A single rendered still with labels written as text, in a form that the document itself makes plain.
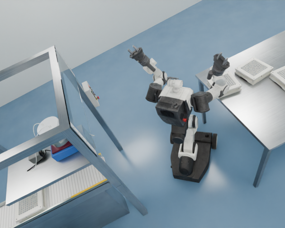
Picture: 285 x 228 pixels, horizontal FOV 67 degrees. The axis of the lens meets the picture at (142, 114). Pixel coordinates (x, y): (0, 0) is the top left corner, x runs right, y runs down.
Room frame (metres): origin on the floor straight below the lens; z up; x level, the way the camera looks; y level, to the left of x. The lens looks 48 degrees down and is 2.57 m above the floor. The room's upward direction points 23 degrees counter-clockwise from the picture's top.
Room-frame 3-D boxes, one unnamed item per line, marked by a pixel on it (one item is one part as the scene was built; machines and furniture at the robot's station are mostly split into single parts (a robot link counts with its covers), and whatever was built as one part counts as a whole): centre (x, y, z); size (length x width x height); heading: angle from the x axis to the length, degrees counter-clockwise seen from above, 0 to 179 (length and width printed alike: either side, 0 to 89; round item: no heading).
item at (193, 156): (1.24, -0.32, 0.28); 0.21 x 0.20 x 0.13; 145
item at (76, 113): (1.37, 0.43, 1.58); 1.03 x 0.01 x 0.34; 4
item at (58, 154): (1.08, 0.60, 1.42); 0.21 x 0.20 x 0.09; 4
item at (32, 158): (1.08, 0.83, 1.41); 0.10 x 0.07 x 0.06; 94
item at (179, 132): (1.17, -0.28, 0.89); 0.28 x 0.13 x 0.18; 145
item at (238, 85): (1.40, -0.86, 0.96); 0.25 x 0.24 x 0.02; 175
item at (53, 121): (1.08, 0.60, 1.56); 0.15 x 0.15 x 0.19
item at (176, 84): (1.24, -0.34, 1.36); 0.10 x 0.07 x 0.09; 44
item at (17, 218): (1.01, 1.19, 1.00); 0.25 x 0.24 x 0.02; 5
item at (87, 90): (1.91, 0.44, 1.08); 0.17 x 0.06 x 0.26; 4
